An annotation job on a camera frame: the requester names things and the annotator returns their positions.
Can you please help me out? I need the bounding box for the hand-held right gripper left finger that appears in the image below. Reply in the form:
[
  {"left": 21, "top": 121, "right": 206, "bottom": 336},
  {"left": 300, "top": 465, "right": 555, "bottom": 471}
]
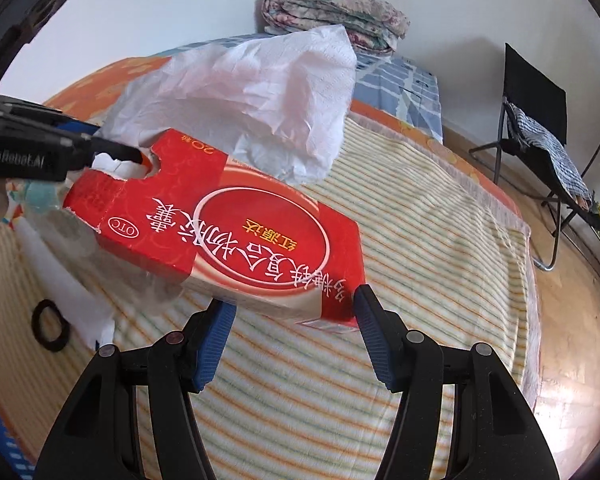
[{"left": 37, "top": 299, "right": 238, "bottom": 480}]

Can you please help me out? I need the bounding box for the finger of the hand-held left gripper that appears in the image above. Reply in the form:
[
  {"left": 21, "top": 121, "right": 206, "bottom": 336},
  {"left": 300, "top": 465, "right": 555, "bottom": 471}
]
[
  {"left": 0, "top": 96, "right": 101, "bottom": 138},
  {"left": 72, "top": 137, "right": 146, "bottom": 171}
]

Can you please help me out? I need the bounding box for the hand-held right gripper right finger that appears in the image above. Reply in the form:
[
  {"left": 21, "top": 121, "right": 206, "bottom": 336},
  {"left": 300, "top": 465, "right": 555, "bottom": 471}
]
[{"left": 352, "top": 284, "right": 561, "bottom": 480}]

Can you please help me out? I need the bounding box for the clear plastic bottle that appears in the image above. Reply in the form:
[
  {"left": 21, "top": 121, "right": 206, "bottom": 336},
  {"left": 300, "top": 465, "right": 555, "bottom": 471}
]
[{"left": 10, "top": 180, "right": 181, "bottom": 311}]

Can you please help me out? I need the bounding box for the red medicine carton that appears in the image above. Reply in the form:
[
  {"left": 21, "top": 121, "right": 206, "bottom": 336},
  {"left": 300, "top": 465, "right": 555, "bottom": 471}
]
[{"left": 62, "top": 128, "right": 366, "bottom": 333}]

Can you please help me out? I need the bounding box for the black hair tie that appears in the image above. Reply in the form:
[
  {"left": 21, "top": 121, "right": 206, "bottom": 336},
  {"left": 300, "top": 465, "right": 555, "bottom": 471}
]
[{"left": 31, "top": 300, "right": 72, "bottom": 353}]

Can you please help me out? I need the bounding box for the white tissue paper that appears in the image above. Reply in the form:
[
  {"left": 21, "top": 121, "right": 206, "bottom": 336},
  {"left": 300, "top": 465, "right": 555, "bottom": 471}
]
[{"left": 97, "top": 24, "right": 358, "bottom": 186}]

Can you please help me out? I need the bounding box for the yellow striped towel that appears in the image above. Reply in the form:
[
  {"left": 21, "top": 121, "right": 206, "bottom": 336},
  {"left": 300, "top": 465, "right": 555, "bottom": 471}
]
[{"left": 0, "top": 115, "right": 531, "bottom": 480}]

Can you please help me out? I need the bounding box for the blue plaid bed sheet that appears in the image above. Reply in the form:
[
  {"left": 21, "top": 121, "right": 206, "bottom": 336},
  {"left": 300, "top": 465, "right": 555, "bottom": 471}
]
[{"left": 200, "top": 35, "right": 443, "bottom": 143}]

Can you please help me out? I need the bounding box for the blue checked cloth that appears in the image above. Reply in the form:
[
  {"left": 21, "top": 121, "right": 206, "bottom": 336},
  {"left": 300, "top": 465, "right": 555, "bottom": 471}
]
[{"left": 510, "top": 102, "right": 593, "bottom": 201}]

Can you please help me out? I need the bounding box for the folded floral quilt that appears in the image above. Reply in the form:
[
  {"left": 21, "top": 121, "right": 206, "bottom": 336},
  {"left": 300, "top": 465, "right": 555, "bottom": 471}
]
[{"left": 261, "top": 0, "right": 411, "bottom": 56}]

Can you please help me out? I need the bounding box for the black folding chair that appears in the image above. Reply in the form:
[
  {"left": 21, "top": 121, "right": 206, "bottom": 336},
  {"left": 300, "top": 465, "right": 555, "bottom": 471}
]
[{"left": 469, "top": 42, "right": 600, "bottom": 271}]

